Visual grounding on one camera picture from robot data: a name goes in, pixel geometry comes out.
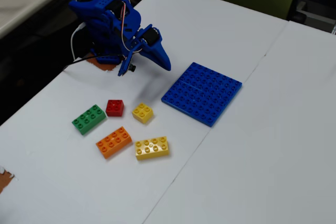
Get yellow 2x4 block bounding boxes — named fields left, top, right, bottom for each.
left=134, top=136, right=171, bottom=161

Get green 2x4 block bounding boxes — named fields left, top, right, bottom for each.
left=71, top=104, right=107, bottom=136

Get grey metal chair part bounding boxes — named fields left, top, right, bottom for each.
left=287, top=0, right=336, bottom=35

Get blue 8x8 stud plate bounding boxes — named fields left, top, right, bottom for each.
left=161, top=61, right=243, bottom=128

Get white cable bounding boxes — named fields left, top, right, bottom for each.
left=70, top=23, right=87, bottom=61

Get yellow 2x2 block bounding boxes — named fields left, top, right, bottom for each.
left=131, top=102, right=154, bottom=124

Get red 2x2 block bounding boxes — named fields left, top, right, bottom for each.
left=105, top=99, right=125, bottom=118

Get red white servo wires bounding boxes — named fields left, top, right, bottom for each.
left=115, top=0, right=144, bottom=53

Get black cable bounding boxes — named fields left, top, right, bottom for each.
left=62, top=54, right=124, bottom=71

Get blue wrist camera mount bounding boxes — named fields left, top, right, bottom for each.
left=117, top=47, right=137, bottom=77

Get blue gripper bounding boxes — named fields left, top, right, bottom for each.
left=132, top=24, right=172, bottom=71

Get orange 2x4 block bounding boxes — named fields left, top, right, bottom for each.
left=95, top=126, right=133, bottom=159

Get blue five-joint robot arm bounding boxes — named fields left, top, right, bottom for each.
left=68, top=0, right=144, bottom=65

